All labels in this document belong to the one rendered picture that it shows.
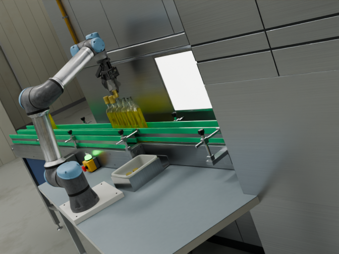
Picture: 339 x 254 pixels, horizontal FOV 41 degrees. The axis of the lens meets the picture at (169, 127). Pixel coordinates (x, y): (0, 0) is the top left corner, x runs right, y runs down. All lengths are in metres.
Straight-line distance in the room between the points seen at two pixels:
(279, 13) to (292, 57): 0.14
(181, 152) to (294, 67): 1.03
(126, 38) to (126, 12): 0.16
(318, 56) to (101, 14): 1.60
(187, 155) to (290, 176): 0.76
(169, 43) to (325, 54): 1.11
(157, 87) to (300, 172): 1.14
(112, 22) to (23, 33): 7.25
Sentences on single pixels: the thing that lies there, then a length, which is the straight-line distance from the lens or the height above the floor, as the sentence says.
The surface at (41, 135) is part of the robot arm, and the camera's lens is 2.37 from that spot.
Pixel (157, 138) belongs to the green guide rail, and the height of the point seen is 0.90.
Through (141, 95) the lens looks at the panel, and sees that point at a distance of 2.68.
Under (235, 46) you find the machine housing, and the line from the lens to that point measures 1.56.
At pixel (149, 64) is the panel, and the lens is 2.50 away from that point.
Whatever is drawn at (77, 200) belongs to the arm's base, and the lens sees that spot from 2.30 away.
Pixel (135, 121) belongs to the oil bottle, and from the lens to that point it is 2.57.
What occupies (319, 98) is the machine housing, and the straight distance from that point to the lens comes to 1.46.
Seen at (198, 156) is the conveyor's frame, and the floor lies 0.82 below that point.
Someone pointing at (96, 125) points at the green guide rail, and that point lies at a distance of 3.08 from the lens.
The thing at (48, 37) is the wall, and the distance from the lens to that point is 9.95.
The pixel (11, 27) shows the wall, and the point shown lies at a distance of 9.83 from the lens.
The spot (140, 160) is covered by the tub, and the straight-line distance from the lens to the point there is 2.52.
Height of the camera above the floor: 1.63
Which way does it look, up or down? 16 degrees down
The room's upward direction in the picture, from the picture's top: 22 degrees counter-clockwise
